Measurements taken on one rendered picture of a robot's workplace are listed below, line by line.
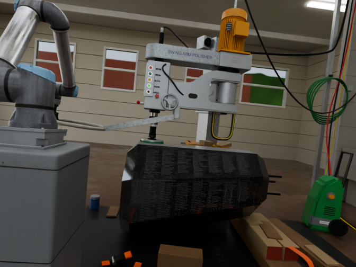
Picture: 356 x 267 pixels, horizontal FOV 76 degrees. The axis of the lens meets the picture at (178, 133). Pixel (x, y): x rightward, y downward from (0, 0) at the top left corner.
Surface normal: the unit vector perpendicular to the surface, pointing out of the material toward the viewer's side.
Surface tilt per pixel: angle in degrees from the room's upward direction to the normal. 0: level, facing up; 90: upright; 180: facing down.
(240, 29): 90
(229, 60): 90
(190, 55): 90
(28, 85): 87
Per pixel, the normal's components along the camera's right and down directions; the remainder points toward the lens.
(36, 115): 0.57, -0.29
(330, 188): -0.21, 0.03
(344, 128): 0.07, 0.06
